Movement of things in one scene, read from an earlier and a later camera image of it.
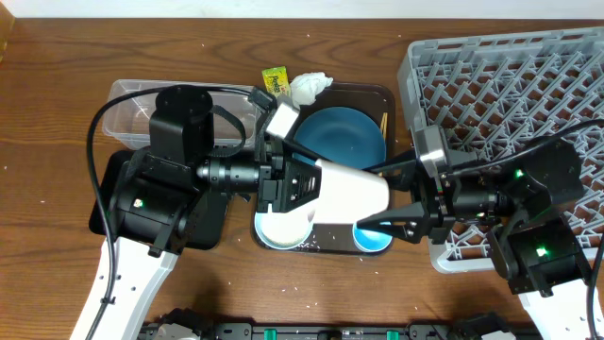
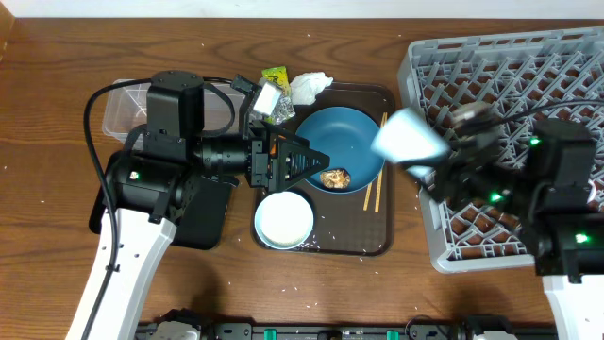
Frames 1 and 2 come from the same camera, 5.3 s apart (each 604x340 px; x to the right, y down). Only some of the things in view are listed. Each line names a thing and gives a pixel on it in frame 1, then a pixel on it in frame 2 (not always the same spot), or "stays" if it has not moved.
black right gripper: (433, 194) to (454, 170)
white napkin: (306, 87) stays
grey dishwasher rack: (493, 90) stays
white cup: (350, 194) to (403, 136)
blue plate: (342, 134) stays
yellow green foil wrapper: (276, 80) stays
